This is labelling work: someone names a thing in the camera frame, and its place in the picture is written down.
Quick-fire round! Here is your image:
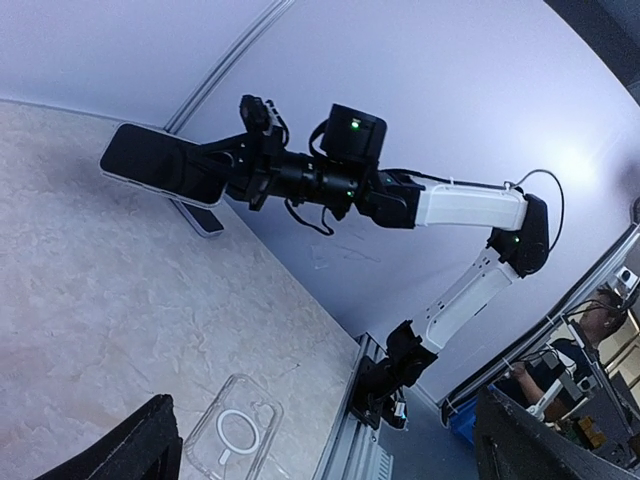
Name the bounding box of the blue plastic bin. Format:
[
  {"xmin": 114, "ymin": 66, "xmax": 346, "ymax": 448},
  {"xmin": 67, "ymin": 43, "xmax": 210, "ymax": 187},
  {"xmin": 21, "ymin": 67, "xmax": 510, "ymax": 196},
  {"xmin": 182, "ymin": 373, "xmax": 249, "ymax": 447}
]
[{"xmin": 449, "ymin": 398, "xmax": 478, "ymax": 446}]

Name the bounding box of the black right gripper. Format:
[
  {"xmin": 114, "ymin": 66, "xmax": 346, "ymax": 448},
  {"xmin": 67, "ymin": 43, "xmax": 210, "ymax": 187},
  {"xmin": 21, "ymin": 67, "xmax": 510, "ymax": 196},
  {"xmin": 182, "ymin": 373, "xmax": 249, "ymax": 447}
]
[{"xmin": 194, "ymin": 129, "xmax": 285, "ymax": 210}]

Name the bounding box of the right aluminium frame post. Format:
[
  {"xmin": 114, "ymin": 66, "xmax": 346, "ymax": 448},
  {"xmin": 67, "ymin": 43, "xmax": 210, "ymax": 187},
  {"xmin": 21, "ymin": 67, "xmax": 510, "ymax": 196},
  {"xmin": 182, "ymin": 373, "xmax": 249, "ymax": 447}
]
[{"xmin": 163, "ymin": 0, "xmax": 295, "ymax": 135}]

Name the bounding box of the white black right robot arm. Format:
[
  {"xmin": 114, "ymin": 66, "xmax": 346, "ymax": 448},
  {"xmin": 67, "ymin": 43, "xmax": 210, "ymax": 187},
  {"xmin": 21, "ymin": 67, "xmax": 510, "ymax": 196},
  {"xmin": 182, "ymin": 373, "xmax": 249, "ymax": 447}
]
[{"xmin": 196, "ymin": 95, "xmax": 550, "ymax": 429}]

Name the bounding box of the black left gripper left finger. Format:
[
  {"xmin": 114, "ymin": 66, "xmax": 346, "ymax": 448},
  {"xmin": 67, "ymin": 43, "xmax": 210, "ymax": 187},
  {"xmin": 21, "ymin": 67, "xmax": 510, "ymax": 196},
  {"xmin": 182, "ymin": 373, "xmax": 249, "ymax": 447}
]
[{"xmin": 40, "ymin": 394, "xmax": 181, "ymax": 479}]

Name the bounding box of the seated person in background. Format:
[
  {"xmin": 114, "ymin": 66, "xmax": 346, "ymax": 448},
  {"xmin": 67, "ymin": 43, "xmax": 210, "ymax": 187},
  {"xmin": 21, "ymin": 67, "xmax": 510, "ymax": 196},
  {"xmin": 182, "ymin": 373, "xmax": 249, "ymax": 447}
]
[{"xmin": 494, "ymin": 286, "xmax": 627, "ymax": 423}]

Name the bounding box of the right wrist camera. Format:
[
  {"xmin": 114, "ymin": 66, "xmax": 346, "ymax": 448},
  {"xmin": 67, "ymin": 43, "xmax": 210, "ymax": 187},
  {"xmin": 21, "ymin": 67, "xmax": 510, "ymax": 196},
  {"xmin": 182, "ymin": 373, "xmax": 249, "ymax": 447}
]
[{"xmin": 239, "ymin": 94, "xmax": 289, "ymax": 139}]

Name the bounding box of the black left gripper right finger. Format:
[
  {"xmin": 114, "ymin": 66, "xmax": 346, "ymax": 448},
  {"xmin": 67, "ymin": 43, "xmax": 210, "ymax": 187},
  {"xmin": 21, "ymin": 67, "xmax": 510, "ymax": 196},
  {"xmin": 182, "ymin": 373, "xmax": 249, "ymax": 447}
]
[{"xmin": 473, "ymin": 387, "xmax": 635, "ymax": 480}]

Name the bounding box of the front aluminium rail base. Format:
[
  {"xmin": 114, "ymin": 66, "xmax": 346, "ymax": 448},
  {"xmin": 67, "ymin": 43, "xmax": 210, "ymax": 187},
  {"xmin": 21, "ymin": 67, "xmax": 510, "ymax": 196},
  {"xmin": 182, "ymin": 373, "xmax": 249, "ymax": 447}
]
[{"xmin": 312, "ymin": 333, "xmax": 394, "ymax": 480}]

